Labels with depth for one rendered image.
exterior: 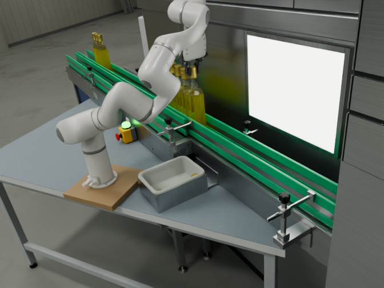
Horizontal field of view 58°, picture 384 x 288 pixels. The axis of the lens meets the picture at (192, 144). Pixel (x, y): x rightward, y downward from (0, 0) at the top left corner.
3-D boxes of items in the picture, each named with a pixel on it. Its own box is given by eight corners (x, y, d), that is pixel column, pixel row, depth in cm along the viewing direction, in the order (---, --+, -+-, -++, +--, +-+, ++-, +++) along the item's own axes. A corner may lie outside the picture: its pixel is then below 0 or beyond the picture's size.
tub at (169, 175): (208, 190, 138) (207, 171, 133) (158, 213, 128) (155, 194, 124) (186, 171, 151) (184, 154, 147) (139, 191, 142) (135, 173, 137)
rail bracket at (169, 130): (195, 138, 149) (192, 111, 143) (160, 151, 142) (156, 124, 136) (191, 135, 151) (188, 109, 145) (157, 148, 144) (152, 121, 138)
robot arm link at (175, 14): (190, 7, 112) (164, 1, 115) (190, 38, 119) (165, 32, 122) (210, -6, 122) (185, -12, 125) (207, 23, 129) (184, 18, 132)
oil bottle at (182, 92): (199, 128, 157) (195, 83, 147) (188, 132, 155) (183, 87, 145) (193, 124, 162) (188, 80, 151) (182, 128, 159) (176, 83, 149)
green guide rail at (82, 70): (173, 140, 149) (170, 124, 145) (171, 142, 148) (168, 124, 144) (69, 63, 283) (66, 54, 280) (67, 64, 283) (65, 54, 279)
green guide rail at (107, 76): (188, 135, 152) (186, 119, 148) (186, 136, 151) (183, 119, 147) (78, 62, 286) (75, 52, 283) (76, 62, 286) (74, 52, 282)
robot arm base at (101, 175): (98, 195, 138) (88, 163, 131) (76, 188, 145) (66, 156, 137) (124, 175, 150) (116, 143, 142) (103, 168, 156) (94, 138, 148)
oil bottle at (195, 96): (207, 132, 153) (203, 86, 143) (197, 137, 151) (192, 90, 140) (200, 128, 157) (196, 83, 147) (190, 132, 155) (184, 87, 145)
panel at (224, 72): (343, 156, 108) (358, 46, 92) (337, 160, 107) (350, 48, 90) (191, 87, 177) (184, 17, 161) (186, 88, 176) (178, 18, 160)
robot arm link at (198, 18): (155, 58, 118) (181, 11, 125) (189, 67, 114) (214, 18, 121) (148, 41, 111) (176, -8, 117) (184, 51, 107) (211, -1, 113)
